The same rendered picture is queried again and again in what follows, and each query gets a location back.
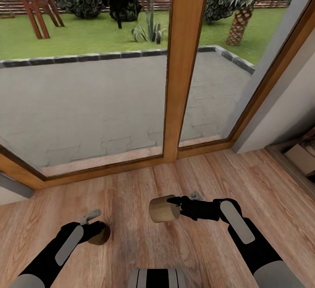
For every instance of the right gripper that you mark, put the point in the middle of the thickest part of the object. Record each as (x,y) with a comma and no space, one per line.
(192,209)

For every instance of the wood fireplace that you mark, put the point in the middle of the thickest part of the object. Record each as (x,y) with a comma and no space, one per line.
(297,158)

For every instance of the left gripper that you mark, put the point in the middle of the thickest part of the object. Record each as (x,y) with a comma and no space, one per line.
(94,229)

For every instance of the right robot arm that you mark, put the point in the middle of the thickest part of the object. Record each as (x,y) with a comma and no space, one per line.
(267,267)

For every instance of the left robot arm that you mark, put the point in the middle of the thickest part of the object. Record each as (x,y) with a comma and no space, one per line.
(44,269)

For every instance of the robot trunk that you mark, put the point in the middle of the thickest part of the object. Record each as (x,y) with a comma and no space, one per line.
(157,278)

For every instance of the pillar candle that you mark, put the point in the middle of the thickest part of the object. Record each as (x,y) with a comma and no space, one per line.
(101,238)
(162,211)

